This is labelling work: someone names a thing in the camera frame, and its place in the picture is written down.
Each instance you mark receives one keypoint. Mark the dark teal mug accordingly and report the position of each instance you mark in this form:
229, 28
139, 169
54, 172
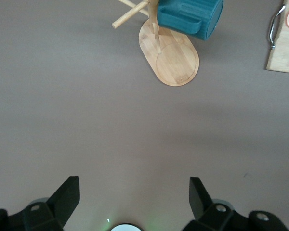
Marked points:
195, 12

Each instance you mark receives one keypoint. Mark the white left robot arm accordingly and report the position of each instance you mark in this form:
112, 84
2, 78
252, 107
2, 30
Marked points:
125, 228

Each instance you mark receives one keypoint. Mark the wooden mug tree rack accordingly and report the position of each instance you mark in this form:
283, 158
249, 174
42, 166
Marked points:
178, 62

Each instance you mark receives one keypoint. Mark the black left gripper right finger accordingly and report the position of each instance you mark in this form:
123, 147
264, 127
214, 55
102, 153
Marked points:
204, 209

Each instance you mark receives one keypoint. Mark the bamboo cutting board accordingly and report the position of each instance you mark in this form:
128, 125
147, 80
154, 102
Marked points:
286, 53

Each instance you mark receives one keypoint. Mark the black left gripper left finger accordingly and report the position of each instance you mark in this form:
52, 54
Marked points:
60, 204

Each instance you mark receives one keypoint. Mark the brown table cover sheet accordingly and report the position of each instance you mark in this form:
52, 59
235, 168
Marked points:
86, 120

